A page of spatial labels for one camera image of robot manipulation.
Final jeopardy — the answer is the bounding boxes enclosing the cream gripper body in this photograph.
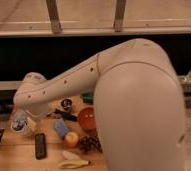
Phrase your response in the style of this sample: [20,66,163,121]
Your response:
[27,112,44,134]

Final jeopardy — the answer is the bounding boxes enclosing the black eraser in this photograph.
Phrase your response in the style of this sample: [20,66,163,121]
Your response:
[35,133,47,160]

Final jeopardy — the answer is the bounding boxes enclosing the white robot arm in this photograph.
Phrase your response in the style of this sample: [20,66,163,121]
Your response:
[14,38,185,171]

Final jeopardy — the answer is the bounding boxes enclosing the green plastic tray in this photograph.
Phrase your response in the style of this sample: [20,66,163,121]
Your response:
[80,92,94,104]

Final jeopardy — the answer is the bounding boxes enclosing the blue sponge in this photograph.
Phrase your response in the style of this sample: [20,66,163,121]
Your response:
[53,119,69,139]

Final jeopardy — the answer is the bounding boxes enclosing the small metal cup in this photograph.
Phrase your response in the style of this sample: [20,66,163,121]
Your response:
[61,99,72,112]

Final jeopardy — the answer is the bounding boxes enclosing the orange apple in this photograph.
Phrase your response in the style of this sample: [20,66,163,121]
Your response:
[65,132,79,148]

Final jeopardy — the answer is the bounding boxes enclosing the pale garlic piece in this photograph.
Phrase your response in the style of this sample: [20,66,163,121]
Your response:
[62,150,79,160]

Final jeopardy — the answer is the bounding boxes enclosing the orange red bowl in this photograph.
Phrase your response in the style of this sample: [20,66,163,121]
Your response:
[77,107,96,131]

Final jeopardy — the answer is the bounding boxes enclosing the yellow banana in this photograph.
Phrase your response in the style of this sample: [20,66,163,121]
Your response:
[59,159,90,169]

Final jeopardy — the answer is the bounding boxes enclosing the bunch of dark grapes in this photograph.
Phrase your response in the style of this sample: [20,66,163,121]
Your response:
[78,135,102,153]

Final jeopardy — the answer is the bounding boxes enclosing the black handled knife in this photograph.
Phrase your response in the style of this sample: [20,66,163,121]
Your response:
[54,109,77,122]

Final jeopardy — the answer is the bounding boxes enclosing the wooden window post left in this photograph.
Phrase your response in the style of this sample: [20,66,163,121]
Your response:
[46,0,62,34]

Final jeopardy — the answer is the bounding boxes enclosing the wooden window post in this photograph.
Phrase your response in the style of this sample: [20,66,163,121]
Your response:
[46,0,62,34]
[113,0,126,32]

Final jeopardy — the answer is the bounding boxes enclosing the wooden window post right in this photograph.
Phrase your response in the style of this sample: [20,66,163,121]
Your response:
[113,0,126,32]

